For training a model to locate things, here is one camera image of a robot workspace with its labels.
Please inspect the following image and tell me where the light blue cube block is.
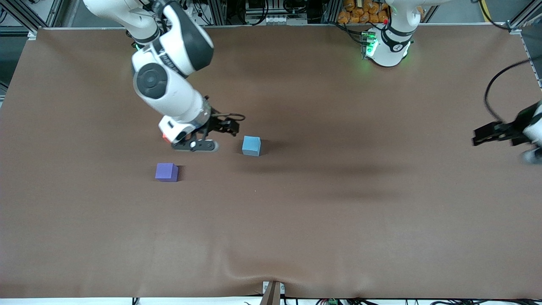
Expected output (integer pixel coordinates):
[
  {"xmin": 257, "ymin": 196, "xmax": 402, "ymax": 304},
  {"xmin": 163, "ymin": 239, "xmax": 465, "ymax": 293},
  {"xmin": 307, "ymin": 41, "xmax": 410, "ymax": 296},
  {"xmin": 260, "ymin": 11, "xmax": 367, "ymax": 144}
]
[{"xmin": 242, "ymin": 136, "xmax": 262, "ymax": 157}]

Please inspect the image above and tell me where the purple cube block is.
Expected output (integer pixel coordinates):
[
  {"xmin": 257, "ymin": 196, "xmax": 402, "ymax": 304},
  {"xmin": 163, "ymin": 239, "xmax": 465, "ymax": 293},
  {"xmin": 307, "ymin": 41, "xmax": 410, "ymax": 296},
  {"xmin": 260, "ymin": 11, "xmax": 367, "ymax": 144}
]
[{"xmin": 155, "ymin": 163, "xmax": 179, "ymax": 183}]

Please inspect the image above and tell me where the brown table mat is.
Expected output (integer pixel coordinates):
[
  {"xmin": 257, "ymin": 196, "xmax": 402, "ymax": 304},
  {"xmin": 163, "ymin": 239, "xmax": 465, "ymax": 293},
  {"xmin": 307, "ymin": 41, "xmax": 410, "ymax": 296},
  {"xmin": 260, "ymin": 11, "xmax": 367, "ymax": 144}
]
[{"xmin": 0, "ymin": 25, "xmax": 542, "ymax": 299}]

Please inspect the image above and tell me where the bag of orange items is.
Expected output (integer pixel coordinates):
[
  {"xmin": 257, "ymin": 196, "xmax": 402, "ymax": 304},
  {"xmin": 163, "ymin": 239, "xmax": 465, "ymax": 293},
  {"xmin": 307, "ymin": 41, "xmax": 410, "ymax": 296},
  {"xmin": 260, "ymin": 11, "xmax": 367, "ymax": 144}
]
[{"xmin": 337, "ymin": 0, "xmax": 390, "ymax": 25}]

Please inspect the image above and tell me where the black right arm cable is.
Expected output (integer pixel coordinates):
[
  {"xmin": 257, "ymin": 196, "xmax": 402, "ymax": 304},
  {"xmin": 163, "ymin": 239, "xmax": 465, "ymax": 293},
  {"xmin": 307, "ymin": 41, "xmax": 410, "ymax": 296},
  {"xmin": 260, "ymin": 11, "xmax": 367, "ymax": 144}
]
[{"xmin": 211, "ymin": 111, "xmax": 246, "ymax": 122}]

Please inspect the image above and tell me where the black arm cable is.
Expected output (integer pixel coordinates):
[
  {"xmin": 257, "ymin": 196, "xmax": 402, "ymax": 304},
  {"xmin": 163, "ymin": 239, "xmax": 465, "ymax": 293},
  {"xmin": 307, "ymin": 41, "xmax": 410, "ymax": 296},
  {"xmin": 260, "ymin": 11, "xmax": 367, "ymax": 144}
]
[
  {"xmin": 211, "ymin": 111, "xmax": 246, "ymax": 122},
  {"xmin": 484, "ymin": 58, "xmax": 535, "ymax": 124}
]

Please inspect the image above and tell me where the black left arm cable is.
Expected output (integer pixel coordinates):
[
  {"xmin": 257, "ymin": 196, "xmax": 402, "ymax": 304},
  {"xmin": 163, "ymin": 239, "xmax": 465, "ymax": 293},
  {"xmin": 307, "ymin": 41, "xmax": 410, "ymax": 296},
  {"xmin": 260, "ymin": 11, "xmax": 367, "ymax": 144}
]
[{"xmin": 484, "ymin": 58, "xmax": 535, "ymax": 124}]

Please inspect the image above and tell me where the aluminium frame corner profile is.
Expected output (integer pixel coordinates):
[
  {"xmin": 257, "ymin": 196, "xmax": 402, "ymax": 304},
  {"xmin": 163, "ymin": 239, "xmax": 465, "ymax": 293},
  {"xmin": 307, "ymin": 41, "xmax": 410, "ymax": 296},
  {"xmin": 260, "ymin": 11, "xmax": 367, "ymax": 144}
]
[{"xmin": 507, "ymin": 0, "xmax": 542, "ymax": 35}]

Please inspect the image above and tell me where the aluminium frame post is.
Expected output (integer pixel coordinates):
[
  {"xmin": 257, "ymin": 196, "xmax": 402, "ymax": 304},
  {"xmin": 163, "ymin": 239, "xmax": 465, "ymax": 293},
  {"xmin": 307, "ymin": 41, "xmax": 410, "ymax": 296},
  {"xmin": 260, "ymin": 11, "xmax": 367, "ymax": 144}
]
[
  {"xmin": 323, "ymin": 0, "xmax": 342, "ymax": 24},
  {"xmin": 209, "ymin": 0, "xmax": 227, "ymax": 26}
]

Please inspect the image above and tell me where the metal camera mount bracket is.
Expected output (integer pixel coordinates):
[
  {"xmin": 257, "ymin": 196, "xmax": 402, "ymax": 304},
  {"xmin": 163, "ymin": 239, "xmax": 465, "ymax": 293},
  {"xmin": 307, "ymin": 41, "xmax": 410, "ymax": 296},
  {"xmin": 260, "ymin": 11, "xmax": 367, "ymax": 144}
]
[{"xmin": 262, "ymin": 281, "xmax": 285, "ymax": 305}]

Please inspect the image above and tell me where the aluminium frame strut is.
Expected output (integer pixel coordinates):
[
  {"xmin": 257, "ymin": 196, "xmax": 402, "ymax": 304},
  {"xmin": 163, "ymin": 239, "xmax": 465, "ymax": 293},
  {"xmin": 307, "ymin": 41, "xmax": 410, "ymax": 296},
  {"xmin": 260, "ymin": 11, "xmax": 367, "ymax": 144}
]
[{"xmin": 8, "ymin": 0, "xmax": 48, "ymax": 33}]

